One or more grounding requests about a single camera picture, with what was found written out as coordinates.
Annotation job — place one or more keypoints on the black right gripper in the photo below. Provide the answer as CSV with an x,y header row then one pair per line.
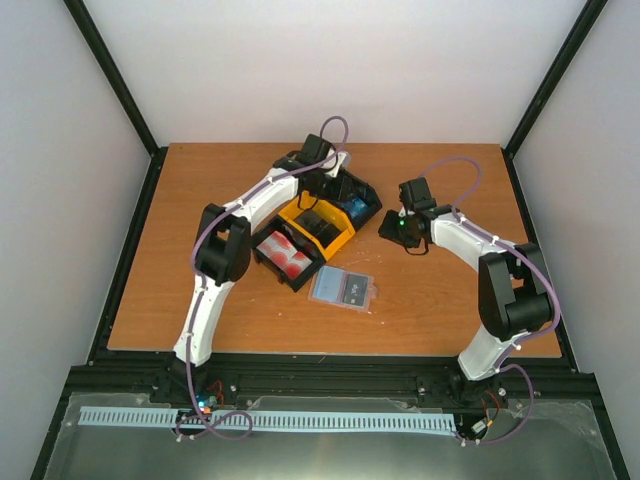
x,y
386,230

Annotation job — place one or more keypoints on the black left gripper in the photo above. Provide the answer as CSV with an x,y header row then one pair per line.
x,y
321,198

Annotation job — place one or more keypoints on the black vip credit card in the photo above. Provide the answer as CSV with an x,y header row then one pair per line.
x,y
356,290

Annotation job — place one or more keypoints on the pink card holder wallet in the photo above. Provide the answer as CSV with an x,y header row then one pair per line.
x,y
327,287

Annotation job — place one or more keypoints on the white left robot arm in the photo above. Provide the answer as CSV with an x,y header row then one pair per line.
x,y
222,251

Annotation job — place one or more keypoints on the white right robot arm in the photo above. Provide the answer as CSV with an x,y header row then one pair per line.
x,y
515,297

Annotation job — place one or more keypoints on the black bin with blue cards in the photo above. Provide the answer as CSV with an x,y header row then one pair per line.
x,y
347,186

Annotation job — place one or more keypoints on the stack of blue cards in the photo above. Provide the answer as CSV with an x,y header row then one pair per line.
x,y
357,209

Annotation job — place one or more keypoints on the black cards in yellow bin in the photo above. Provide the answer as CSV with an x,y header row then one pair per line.
x,y
319,228

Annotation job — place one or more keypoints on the black bin with red cards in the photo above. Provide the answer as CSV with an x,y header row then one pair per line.
x,y
303,244

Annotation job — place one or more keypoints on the stack of red cards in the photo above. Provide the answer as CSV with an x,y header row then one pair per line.
x,y
277,248

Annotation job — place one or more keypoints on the yellow plastic bin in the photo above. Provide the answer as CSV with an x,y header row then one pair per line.
x,y
326,210

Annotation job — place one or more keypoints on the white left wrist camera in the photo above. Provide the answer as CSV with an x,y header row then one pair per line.
x,y
332,167

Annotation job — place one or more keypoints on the black aluminium frame rail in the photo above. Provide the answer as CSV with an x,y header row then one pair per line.
x,y
300,376

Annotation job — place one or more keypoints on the light blue cable duct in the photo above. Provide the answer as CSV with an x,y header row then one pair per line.
x,y
277,421

